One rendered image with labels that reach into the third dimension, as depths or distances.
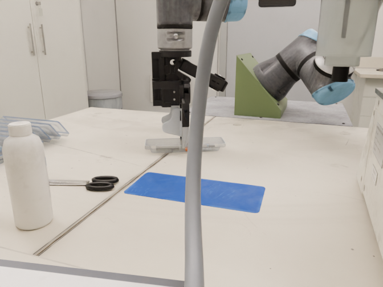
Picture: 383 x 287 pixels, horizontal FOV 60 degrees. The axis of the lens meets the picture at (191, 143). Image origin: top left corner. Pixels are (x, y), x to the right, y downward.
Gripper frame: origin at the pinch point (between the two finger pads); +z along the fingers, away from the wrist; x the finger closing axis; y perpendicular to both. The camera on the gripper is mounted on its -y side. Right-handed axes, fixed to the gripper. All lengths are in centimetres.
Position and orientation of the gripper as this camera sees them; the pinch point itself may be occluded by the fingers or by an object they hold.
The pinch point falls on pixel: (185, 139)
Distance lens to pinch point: 77.9
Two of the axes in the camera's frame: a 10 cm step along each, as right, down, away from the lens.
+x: 1.0, 3.0, -9.5
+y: -9.9, 0.3, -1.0
